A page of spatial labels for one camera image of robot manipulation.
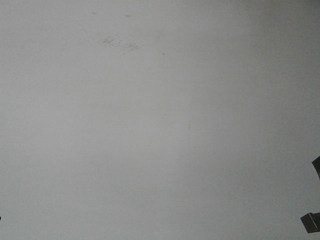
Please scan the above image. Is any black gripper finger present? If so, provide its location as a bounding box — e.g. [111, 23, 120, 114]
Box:
[300, 212, 320, 234]
[312, 156, 320, 178]

